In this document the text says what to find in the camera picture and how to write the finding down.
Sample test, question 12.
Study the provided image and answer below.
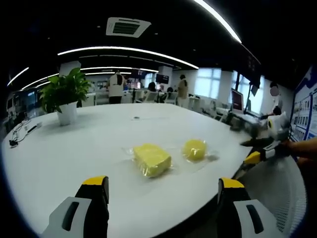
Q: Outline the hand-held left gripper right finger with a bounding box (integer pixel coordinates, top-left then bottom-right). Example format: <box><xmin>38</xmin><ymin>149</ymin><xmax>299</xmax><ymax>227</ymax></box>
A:
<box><xmin>217</xmin><ymin>177</ymin><xmax>286</xmax><ymax>238</ymax></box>

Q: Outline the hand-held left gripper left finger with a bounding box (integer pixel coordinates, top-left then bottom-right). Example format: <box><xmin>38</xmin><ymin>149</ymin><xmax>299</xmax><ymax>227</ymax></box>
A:
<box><xmin>41</xmin><ymin>175</ymin><xmax>110</xmax><ymax>238</ymax></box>

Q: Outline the round yellow silicone block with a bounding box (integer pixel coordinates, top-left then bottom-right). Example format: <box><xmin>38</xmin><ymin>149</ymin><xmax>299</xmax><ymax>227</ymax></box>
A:
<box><xmin>182</xmin><ymin>138</ymin><xmax>208</xmax><ymax>162</ymax></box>

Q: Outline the rectangular yellow silicone block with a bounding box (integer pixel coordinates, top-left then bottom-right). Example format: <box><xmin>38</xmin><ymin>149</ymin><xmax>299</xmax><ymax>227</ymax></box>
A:
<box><xmin>133</xmin><ymin>142</ymin><xmax>172</xmax><ymax>179</ymax></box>

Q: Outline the white mesh office chair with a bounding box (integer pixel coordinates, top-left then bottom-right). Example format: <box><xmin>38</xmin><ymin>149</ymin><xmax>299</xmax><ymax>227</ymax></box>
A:
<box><xmin>234</xmin><ymin>153</ymin><xmax>308</xmax><ymax>237</ymax></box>

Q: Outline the computer monitor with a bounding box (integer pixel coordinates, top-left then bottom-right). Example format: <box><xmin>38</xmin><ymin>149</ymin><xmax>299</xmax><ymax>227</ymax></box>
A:
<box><xmin>231</xmin><ymin>88</ymin><xmax>245</xmax><ymax>113</ymax></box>

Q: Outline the long ceiling light strip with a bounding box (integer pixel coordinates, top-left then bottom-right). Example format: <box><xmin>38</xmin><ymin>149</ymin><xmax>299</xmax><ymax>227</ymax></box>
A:
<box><xmin>193</xmin><ymin>0</ymin><xmax>243</xmax><ymax>44</ymax></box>
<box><xmin>57</xmin><ymin>46</ymin><xmax>200</xmax><ymax>70</ymax></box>

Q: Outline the green potted plant white pot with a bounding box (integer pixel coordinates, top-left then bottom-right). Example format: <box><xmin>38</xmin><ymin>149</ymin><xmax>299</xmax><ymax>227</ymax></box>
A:
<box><xmin>39</xmin><ymin>67</ymin><xmax>94</xmax><ymax>126</ymax></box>

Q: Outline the ceiling air conditioner vent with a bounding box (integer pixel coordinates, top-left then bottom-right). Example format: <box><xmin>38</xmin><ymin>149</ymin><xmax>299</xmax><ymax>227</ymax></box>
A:
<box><xmin>106</xmin><ymin>16</ymin><xmax>152</xmax><ymax>38</ymax></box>

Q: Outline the blue wall poster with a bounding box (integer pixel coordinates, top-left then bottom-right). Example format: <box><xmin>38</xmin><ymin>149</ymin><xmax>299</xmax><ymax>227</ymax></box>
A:
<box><xmin>289</xmin><ymin>65</ymin><xmax>317</xmax><ymax>142</ymax></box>

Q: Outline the black and white cable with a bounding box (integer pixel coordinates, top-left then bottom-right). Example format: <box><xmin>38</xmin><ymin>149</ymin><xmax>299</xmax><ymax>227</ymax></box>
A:
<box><xmin>9</xmin><ymin>117</ymin><xmax>43</xmax><ymax>149</ymax></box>

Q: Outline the wall screen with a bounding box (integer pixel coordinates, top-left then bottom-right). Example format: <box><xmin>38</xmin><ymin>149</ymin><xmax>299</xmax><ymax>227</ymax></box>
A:
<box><xmin>155</xmin><ymin>73</ymin><xmax>170</xmax><ymax>84</ymax></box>

